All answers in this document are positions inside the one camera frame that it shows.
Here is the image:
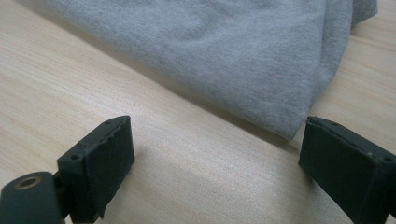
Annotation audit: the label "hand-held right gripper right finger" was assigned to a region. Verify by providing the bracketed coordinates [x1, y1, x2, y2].
[298, 116, 396, 224]

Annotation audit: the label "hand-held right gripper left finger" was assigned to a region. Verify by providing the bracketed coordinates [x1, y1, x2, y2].
[56, 115, 136, 224]

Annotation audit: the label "grey sweatpants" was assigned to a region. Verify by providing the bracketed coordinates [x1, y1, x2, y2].
[40, 0, 379, 140]

